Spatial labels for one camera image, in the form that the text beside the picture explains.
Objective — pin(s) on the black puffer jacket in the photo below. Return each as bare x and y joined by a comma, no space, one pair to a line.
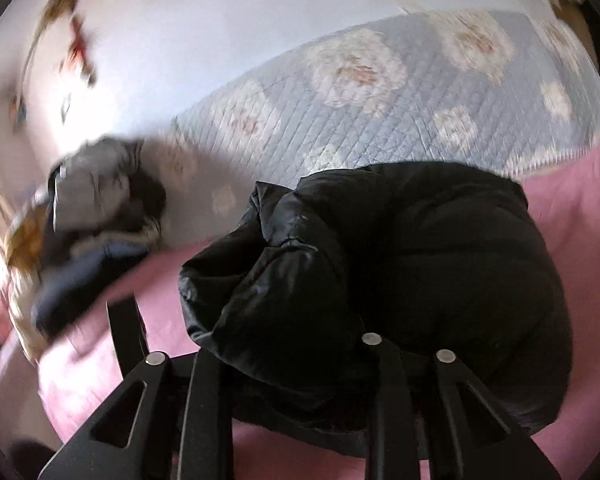
405,260

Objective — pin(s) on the yellow patterned cloth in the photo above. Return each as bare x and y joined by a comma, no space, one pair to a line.
27,232

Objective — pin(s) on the grey crumpled garment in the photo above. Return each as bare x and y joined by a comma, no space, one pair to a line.
90,190

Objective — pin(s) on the red wall ornament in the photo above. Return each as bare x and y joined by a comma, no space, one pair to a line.
80,47

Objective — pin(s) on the cartoon wall sticker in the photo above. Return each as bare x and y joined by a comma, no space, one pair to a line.
19,112

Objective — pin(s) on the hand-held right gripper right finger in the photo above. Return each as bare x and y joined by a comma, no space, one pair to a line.
382,390

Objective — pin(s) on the quilted floral bed cover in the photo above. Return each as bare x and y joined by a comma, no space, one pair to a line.
380,125

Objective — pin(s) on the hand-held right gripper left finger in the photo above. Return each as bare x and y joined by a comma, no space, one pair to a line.
205,390

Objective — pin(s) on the pink plush blanket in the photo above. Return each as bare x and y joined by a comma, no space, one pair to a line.
570,210

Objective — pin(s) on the navy blue garment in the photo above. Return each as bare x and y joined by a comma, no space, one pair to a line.
85,280

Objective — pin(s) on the white crumpled cloth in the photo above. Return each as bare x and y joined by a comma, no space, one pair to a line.
25,310

